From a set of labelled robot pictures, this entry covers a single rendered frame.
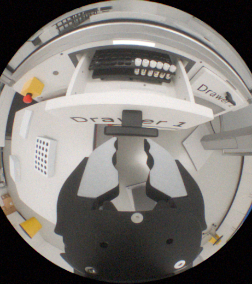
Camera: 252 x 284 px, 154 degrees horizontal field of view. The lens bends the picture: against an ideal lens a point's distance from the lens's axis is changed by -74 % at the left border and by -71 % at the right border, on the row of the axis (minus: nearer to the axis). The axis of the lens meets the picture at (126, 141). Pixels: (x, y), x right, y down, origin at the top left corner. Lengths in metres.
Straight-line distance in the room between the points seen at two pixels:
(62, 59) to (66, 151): 0.27
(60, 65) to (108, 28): 0.16
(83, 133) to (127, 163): 0.80
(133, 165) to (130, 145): 0.21
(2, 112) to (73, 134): 0.66
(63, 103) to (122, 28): 0.16
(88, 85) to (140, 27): 0.19
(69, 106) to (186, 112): 0.16
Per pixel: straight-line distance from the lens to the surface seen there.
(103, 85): 0.26
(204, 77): 0.29
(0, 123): 0.82
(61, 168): 0.36
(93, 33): 0.22
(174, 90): 0.28
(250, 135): 0.96
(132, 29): 0.21
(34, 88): 0.36
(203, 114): 0.17
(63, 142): 0.34
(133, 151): 1.05
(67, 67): 0.30
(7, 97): 0.85
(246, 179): 3.04
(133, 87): 0.24
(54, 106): 0.17
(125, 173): 1.07
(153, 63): 0.21
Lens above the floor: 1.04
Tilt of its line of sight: 86 degrees down
